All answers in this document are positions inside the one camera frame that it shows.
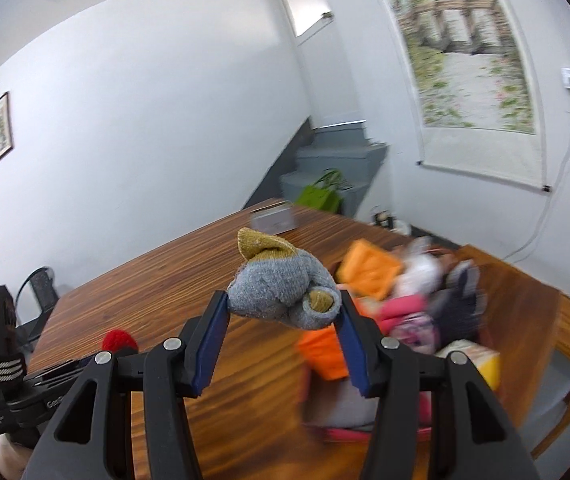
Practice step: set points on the black metal chair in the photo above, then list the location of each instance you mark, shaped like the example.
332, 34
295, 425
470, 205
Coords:
40, 285

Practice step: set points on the small card stand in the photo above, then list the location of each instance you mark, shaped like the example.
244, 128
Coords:
271, 219

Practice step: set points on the grey and mustard sock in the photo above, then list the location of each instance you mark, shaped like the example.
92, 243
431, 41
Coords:
275, 285

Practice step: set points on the person's left forearm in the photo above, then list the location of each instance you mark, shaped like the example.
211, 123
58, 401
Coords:
10, 457

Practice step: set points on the white plastic bag ball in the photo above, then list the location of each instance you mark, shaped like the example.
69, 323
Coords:
415, 275

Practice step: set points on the grey stairs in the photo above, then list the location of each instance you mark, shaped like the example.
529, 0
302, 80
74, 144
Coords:
335, 155

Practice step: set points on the light orange toy cube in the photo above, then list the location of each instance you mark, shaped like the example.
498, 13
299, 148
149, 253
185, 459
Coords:
367, 270

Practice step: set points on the green and yellow box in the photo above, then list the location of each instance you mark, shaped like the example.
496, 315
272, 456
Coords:
485, 367

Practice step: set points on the red cardboard box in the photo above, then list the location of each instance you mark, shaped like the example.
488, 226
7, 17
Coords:
345, 434

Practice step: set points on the red pompom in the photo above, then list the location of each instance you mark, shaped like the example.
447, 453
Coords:
119, 340

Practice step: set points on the green bag with plant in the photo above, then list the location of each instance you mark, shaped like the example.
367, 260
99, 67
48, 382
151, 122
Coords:
317, 197

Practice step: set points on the bright orange toy cube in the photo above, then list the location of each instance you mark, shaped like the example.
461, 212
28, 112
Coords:
322, 355

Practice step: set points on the hanging landscape scroll painting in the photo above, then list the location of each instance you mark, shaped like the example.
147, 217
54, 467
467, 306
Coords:
465, 60

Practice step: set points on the wooden desktop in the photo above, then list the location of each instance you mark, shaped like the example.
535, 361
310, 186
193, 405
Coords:
165, 285

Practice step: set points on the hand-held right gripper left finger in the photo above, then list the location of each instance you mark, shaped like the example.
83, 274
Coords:
210, 345

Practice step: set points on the dark grey sock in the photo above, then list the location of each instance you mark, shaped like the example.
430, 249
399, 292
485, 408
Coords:
457, 305

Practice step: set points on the small black white object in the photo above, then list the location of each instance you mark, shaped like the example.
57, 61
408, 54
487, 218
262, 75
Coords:
384, 220

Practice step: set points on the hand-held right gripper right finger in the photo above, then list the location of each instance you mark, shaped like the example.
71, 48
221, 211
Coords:
352, 355

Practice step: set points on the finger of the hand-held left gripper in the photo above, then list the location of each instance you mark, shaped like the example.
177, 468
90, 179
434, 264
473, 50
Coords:
77, 365

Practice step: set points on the large grey sock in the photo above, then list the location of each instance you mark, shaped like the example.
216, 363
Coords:
340, 405

